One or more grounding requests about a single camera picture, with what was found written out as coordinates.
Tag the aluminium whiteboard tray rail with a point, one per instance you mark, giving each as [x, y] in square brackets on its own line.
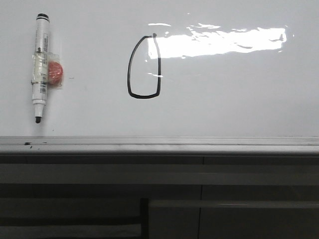
[156, 145]

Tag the white whiteboard marker pen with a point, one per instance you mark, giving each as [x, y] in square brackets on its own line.
[40, 69]

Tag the red magnet taped to marker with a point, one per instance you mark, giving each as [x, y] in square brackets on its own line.
[55, 70]

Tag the white whiteboard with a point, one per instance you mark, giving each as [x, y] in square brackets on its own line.
[165, 68]

